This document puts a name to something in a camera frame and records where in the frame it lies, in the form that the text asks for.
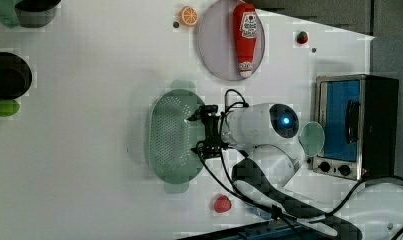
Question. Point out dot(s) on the black cup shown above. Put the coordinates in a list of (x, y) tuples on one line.
[(15, 76)]

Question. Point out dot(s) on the red ketchup bottle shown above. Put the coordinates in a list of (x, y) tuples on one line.
[(245, 35)]

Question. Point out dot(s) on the red strawberry toy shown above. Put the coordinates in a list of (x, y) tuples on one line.
[(302, 38), (222, 204)]

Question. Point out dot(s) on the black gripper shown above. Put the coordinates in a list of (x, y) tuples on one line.
[(212, 145)]

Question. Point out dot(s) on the green plastic strainer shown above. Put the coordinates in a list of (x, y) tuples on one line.
[(171, 137)]

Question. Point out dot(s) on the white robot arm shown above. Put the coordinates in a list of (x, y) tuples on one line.
[(371, 210)]

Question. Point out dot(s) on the red strawberry toy far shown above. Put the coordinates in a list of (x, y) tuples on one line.
[(302, 38)]

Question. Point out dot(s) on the orange slice toy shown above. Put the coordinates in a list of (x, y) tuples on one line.
[(188, 16)]

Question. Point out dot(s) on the green lime toy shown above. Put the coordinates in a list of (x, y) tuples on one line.
[(9, 107)]

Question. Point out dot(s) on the black toaster oven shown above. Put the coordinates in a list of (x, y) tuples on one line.
[(358, 114)]

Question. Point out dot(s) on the red strawberry toy near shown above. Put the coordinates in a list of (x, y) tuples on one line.
[(222, 204)]

